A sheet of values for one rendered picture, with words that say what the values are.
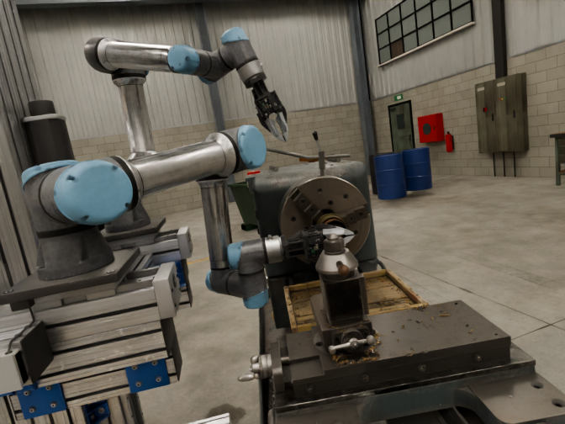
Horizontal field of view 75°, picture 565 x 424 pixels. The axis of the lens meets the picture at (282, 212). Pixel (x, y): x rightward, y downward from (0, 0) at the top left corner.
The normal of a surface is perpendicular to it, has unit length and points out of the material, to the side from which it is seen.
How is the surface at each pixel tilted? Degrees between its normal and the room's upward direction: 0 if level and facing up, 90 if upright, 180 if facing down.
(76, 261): 72
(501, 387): 0
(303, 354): 0
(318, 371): 0
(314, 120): 90
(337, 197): 90
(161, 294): 90
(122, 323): 90
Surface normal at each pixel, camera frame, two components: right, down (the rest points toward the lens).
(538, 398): -0.15, -0.97
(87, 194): 0.68, 0.04
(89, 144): 0.31, 0.11
